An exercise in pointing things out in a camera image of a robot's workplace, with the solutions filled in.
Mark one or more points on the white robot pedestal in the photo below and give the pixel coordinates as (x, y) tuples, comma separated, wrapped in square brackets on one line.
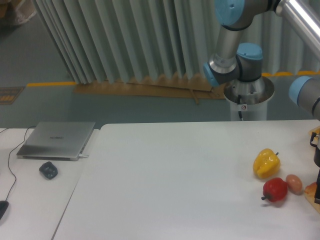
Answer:
[(249, 100)]

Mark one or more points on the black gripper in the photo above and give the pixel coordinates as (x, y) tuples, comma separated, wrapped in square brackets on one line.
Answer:
[(316, 160)]

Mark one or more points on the yellow bell pepper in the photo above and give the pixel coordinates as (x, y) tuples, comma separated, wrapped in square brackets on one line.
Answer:
[(266, 164)]

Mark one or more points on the silver closed laptop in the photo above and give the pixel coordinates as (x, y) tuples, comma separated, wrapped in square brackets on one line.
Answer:
[(57, 140)]

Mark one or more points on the flat brown cardboard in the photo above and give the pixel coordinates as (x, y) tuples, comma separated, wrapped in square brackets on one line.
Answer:
[(195, 89)]

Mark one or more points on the brown egg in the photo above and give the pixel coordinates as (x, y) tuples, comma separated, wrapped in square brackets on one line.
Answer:
[(294, 184)]

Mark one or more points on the grey pleated curtain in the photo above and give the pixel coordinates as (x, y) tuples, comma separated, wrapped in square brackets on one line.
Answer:
[(133, 39)]

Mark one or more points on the black computer mouse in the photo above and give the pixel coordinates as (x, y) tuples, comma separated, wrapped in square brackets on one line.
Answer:
[(4, 204)]

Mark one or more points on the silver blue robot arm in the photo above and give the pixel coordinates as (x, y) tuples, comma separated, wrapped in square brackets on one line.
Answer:
[(238, 66)]

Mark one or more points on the yellow basket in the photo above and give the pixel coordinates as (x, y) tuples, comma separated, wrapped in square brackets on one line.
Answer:
[(316, 131)]

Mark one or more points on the orange bread piece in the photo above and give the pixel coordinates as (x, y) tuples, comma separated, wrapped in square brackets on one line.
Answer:
[(309, 194)]

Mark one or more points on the red bell pepper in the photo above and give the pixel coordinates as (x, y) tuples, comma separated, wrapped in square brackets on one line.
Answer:
[(274, 190)]

